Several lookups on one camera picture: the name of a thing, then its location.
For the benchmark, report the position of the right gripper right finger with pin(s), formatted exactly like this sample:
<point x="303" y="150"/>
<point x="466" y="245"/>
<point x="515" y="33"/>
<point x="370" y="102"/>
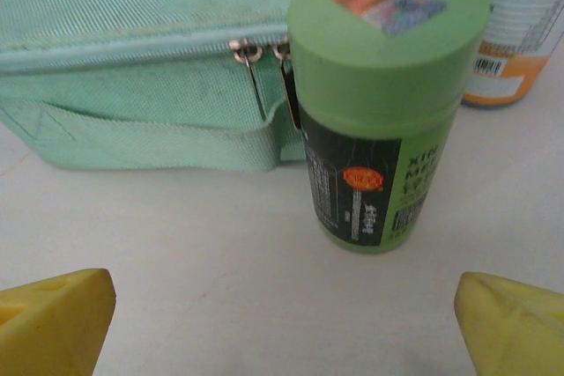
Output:
<point x="520" y="336"/>

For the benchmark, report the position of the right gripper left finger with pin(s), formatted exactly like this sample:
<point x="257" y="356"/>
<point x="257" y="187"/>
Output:
<point x="53" y="332"/>

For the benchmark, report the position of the green capped bottle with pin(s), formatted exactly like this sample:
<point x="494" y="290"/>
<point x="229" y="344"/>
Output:
<point x="374" y="85"/>

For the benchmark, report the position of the orange capped bottle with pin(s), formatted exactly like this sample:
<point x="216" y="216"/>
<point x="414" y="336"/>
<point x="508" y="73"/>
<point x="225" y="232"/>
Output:
<point x="515" y="19"/>

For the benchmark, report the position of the mint green zipper pouch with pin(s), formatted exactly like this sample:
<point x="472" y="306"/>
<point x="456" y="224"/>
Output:
<point x="132" y="19"/>

